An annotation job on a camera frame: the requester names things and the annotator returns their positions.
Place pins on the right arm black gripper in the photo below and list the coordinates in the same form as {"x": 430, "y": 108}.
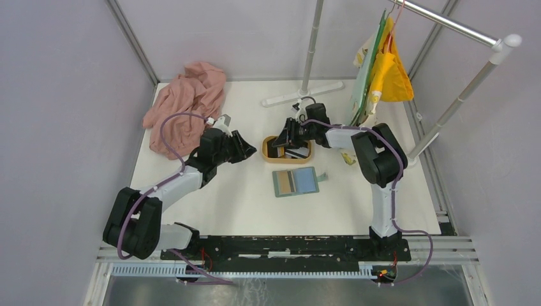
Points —
{"x": 288, "y": 134}

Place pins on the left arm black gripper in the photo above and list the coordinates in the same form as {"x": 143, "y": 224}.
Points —
{"x": 243, "y": 150}

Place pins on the yellow oval card tray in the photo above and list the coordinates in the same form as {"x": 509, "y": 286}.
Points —
{"x": 277, "y": 155}

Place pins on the yellow credit card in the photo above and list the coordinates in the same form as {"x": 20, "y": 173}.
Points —
{"x": 286, "y": 182}

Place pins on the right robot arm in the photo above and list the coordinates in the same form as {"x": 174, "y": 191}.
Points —
{"x": 381, "y": 159}

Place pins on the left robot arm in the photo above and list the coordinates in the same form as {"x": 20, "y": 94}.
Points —
{"x": 134, "y": 225}

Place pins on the white striped card in tray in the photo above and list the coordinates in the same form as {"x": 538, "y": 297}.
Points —
{"x": 298, "y": 153}

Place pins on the pink crumpled cloth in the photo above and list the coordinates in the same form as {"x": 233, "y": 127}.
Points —
{"x": 172, "y": 119}

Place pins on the cartoon print hanging garment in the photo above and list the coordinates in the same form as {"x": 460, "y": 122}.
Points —
{"x": 363, "y": 101}

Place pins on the yellow hanging garment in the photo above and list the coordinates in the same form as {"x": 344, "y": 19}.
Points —
{"x": 389, "y": 81}

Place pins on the white clothes rack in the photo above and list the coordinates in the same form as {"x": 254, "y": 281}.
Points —
{"x": 480, "y": 137}

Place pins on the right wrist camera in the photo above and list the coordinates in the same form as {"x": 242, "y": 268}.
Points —
{"x": 300, "y": 111}

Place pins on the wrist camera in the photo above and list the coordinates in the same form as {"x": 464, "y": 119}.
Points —
{"x": 221, "y": 123}
{"x": 300, "y": 111}

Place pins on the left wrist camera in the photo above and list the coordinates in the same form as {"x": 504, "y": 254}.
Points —
{"x": 221, "y": 123}

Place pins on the aluminium frame rails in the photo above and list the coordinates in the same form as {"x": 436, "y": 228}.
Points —
{"x": 440, "y": 251}

